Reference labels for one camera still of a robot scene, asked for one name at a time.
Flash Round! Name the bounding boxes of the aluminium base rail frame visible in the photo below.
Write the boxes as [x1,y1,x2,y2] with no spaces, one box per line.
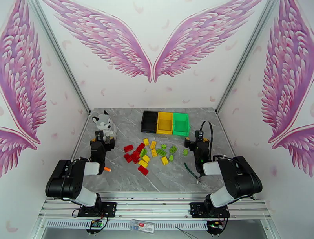
[38,191,273,221]

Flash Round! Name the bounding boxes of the yellow plastic bin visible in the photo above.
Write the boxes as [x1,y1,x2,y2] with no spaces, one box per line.
[156,112,175,136]

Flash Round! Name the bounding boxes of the grey white husky plush toy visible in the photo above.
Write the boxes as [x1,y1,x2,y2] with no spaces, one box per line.
[92,110,118,143]

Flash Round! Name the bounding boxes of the clear label card holder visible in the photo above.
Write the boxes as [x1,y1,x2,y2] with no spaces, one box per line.
[129,219,156,233]

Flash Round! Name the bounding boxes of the perforated white cable tray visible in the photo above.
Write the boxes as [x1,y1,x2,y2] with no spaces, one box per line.
[45,219,209,228]

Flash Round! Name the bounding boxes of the thin metal tweezers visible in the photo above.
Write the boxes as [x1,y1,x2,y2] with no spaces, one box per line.
[175,226,198,239]

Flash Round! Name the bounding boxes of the black plastic bin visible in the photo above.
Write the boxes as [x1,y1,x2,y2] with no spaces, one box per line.
[140,110,159,134]

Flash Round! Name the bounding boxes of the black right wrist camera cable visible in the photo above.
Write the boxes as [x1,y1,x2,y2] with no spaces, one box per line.
[200,120,214,160]

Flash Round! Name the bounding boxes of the green plastic bin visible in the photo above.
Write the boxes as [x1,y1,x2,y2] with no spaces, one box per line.
[172,112,191,137]

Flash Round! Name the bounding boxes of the green-handled pliers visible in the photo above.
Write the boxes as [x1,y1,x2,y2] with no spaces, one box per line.
[184,163,204,184]

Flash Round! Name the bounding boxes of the aluminium frame post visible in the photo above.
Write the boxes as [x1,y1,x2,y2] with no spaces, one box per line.
[26,0,92,115]
[215,0,278,115]

